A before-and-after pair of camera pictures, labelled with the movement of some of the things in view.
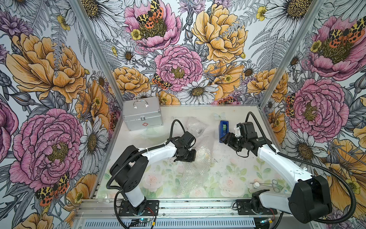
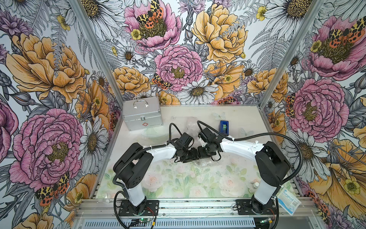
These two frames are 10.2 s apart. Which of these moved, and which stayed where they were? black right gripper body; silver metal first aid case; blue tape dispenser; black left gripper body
Moved: black right gripper body
Stayed: blue tape dispenser; silver metal first aid case; black left gripper body
